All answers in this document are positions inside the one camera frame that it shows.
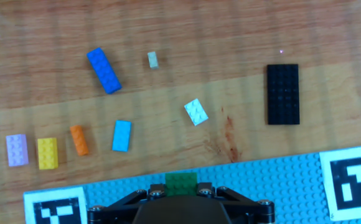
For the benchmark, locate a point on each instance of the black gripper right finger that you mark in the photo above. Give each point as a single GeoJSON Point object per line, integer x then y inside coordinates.
{"type": "Point", "coordinates": [246, 207]}

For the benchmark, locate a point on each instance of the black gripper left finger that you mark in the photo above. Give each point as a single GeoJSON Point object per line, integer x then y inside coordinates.
{"type": "Point", "coordinates": [115, 205]}

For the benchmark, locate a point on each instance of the green square Lego plate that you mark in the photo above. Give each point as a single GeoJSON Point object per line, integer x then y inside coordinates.
{"type": "Point", "coordinates": [181, 183]}

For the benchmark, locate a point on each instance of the grey Lego baseplate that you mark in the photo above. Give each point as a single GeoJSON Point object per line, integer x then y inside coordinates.
{"type": "Point", "coordinates": [261, 186]}

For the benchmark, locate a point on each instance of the cyan Lego brick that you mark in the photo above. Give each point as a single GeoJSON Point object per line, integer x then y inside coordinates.
{"type": "Point", "coordinates": [121, 136]}

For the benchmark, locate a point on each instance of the orange Lego brick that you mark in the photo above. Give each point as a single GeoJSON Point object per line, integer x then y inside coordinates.
{"type": "Point", "coordinates": [79, 140]}

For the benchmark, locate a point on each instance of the yellow Lego brick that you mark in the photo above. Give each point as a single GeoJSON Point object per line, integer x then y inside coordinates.
{"type": "Point", "coordinates": [47, 153]}

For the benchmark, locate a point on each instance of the white Lego brick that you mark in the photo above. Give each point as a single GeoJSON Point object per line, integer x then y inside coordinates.
{"type": "Point", "coordinates": [196, 112]}

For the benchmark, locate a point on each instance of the pink Lego brick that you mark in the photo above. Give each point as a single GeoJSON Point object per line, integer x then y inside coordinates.
{"type": "Point", "coordinates": [17, 150]}

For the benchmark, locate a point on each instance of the black Lego plate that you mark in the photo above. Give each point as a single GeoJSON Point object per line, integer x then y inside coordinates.
{"type": "Point", "coordinates": [283, 93]}

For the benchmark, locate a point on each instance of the long blue Lego brick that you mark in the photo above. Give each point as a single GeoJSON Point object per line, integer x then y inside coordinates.
{"type": "Point", "coordinates": [103, 70]}

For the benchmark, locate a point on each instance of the tiny beige Lego brick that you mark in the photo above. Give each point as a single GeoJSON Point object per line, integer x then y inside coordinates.
{"type": "Point", "coordinates": [152, 60]}

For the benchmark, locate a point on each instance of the black white marker tag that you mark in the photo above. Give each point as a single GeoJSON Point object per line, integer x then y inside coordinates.
{"type": "Point", "coordinates": [31, 199]}
{"type": "Point", "coordinates": [354, 179]}

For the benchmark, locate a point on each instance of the wood grain table mat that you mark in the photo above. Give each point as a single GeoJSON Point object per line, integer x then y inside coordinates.
{"type": "Point", "coordinates": [199, 31]}

